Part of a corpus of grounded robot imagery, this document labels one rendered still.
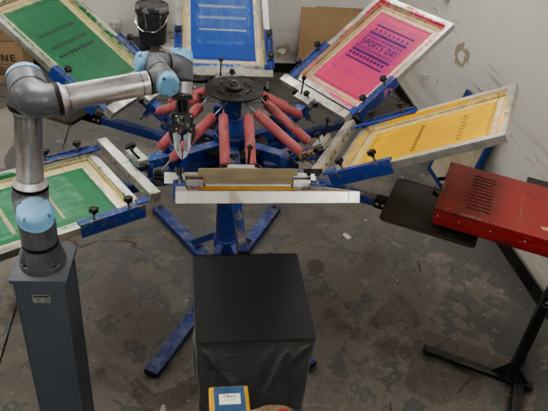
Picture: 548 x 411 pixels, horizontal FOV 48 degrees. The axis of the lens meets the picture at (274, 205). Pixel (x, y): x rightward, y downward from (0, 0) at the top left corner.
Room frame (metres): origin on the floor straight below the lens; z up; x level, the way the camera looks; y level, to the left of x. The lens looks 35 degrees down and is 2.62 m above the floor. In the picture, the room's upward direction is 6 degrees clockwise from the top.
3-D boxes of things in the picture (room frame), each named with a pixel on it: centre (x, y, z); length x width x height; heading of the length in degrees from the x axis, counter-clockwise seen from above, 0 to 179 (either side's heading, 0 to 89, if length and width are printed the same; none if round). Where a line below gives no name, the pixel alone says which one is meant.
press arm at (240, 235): (2.25, 0.15, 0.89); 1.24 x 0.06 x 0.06; 11
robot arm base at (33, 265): (1.54, 0.76, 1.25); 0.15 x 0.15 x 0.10
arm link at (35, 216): (1.55, 0.76, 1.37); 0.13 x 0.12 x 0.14; 29
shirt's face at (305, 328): (1.77, 0.05, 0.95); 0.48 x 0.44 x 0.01; 11
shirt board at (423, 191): (2.64, -0.37, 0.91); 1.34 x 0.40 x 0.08; 71
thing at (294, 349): (1.54, 0.01, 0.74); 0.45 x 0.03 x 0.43; 101
